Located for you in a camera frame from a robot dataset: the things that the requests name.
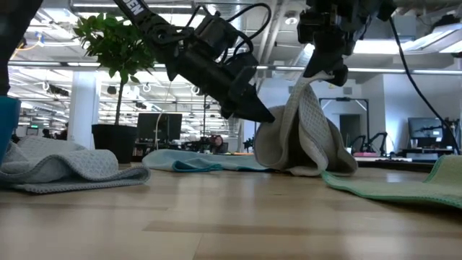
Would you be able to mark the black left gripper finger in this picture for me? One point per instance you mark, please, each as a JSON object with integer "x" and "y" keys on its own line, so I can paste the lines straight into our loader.
{"x": 229, "y": 112}
{"x": 249, "y": 104}

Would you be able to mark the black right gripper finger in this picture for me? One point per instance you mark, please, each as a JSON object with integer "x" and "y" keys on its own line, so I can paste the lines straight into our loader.
{"x": 323, "y": 63}
{"x": 340, "y": 76}

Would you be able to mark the light blue teal-edged towel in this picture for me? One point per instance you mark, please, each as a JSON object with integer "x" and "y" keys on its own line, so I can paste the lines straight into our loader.
{"x": 202, "y": 159}

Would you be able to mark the beige grey microfiber towel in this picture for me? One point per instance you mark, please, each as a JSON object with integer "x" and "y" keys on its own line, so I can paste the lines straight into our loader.
{"x": 303, "y": 137}

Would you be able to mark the green microfiber towel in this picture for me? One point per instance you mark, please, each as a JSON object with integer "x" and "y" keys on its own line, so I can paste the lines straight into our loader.
{"x": 397, "y": 189}

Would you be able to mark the grey waffle microfiber towel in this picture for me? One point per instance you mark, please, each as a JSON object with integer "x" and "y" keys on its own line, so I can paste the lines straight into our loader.
{"x": 72, "y": 166}

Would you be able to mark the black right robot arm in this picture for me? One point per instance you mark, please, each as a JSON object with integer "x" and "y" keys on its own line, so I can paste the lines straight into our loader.
{"x": 386, "y": 7}

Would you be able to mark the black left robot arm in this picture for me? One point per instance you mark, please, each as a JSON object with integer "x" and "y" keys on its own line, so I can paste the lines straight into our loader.
{"x": 144, "y": 18}

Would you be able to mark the person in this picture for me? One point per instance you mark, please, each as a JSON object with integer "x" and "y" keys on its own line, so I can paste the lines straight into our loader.
{"x": 217, "y": 143}

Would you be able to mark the black computer monitor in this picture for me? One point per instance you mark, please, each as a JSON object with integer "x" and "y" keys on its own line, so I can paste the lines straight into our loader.
{"x": 169, "y": 126}

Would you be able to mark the black background robot arms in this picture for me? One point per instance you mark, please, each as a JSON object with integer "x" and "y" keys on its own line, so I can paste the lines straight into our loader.
{"x": 375, "y": 137}

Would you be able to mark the pink flat box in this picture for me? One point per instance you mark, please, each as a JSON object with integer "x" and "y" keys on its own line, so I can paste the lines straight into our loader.
{"x": 365, "y": 154}

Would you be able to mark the green leafy plant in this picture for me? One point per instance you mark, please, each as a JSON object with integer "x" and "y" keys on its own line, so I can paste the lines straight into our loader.
{"x": 115, "y": 43}

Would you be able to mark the dark monitor on desk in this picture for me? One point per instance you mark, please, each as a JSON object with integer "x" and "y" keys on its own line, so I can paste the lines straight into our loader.
{"x": 426, "y": 127}

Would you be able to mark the black plant pot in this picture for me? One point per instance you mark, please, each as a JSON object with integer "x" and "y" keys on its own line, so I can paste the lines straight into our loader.
{"x": 113, "y": 142}

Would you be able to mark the white building pillar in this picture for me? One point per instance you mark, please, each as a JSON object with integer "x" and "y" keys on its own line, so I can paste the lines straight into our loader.
{"x": 83, "y": 108}

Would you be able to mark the teal plastic bin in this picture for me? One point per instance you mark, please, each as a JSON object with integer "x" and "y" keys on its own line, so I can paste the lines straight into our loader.
{"x": 8, "y": 122}

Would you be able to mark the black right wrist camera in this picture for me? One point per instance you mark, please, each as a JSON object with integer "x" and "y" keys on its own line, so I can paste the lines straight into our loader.
{"x": 312, "y": 29}

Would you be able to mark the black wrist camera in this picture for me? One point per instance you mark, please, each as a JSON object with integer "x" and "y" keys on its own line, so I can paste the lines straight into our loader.
{"x": 312, "y": 29}
{"x": 216, "y": 32}

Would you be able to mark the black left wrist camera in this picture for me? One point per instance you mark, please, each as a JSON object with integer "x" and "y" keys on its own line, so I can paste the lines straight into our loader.
{"x": 216, "y": 32}

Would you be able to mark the black rectangular stand frame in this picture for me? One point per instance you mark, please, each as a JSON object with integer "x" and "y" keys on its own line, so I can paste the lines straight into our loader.
{"x": 367, "y": 122}

